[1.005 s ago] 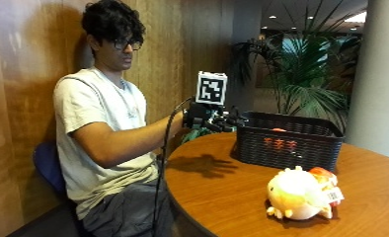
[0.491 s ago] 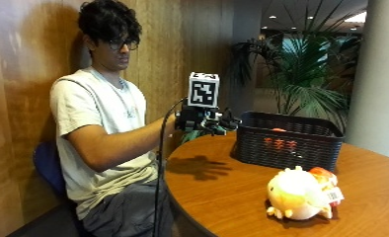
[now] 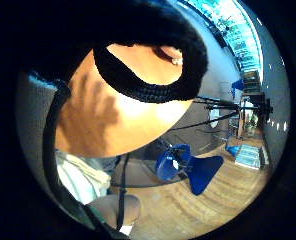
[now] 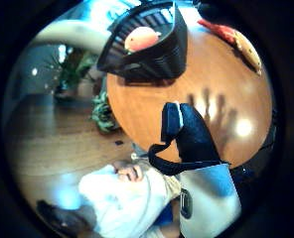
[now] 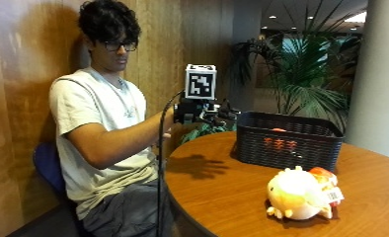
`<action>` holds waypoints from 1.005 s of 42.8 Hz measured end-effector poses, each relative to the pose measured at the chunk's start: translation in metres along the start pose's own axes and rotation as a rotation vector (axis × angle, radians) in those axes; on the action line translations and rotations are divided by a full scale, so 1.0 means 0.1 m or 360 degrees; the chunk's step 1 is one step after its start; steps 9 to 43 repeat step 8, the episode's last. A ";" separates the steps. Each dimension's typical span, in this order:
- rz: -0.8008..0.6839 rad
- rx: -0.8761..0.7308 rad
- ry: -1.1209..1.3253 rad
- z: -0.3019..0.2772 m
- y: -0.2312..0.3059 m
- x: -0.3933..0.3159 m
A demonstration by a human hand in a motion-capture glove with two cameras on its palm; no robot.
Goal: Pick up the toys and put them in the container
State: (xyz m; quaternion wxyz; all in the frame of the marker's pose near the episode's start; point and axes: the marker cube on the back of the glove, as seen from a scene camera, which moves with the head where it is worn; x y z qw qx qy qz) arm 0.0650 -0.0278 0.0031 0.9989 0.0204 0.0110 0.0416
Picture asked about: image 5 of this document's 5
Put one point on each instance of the black eyeglasses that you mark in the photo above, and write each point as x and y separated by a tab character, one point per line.
121	46

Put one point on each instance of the blue chair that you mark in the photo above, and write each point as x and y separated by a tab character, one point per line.
50	168

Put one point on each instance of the white paper tag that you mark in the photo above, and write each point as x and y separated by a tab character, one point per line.
334	195

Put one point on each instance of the the person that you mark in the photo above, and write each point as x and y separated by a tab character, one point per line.
97	131

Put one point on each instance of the green palm plant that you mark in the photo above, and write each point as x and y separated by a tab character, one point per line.
300	75

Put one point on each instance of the orange toy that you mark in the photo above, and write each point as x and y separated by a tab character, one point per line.
279	143

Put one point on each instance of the black woven basket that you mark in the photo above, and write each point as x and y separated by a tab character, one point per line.
287	141

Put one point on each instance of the white marker cube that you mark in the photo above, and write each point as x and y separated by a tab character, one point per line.
201	82

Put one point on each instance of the white plush toy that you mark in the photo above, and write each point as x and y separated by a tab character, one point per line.
298	194

